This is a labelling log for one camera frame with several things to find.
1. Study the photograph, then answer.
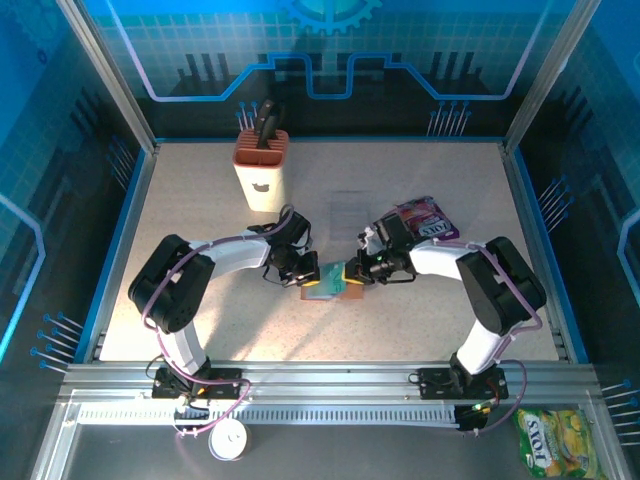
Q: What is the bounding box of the black controller box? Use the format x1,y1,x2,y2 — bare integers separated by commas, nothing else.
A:
455,399,496,436

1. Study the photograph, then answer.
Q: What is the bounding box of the aluminium side rail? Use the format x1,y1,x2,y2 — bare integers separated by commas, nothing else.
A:
501,141,572,362
89,142,162,364

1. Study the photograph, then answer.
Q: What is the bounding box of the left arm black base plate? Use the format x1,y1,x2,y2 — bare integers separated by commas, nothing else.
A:
151,367,245,401

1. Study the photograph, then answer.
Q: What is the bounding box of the white round lid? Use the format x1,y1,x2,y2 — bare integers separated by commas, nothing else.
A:
207,418,252,463

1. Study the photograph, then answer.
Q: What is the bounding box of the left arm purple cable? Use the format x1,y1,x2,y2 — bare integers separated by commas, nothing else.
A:
141,203,250,441

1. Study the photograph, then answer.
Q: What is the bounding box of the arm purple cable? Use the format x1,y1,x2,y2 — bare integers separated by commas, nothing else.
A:
141,203,250,441
389,212,545,437

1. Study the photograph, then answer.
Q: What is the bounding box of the black-handled knife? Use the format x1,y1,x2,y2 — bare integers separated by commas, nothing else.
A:
256,115,281,151
255,98,278,137

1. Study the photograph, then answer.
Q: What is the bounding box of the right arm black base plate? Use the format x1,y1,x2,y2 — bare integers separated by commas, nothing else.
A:
417,366,510,401

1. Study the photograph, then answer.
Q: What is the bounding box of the beige knife block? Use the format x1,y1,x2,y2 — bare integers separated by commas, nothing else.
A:
232,128,292,214

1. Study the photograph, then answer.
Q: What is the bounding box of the long aluminium mounting rail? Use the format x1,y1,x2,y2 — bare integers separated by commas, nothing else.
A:
58,360,604,404

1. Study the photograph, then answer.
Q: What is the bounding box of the purple candy bag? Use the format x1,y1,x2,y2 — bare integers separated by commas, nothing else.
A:
392,195,461,240

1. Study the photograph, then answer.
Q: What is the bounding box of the white slotted cable duct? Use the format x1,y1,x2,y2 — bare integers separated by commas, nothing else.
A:
77,404,461,429

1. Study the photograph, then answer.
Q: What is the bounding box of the aluminium frame post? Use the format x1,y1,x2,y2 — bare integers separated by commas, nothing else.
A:
503,0,604,154
55,0,160,154

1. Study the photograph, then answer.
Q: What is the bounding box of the yellow green candy bag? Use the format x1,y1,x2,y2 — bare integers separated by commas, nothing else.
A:
513,408,609,480

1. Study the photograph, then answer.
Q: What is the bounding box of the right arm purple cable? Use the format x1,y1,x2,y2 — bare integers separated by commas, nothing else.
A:
389,212,545,437

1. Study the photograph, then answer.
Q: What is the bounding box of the clear plastic tray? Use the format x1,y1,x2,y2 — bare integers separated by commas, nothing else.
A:
329,190,375,242

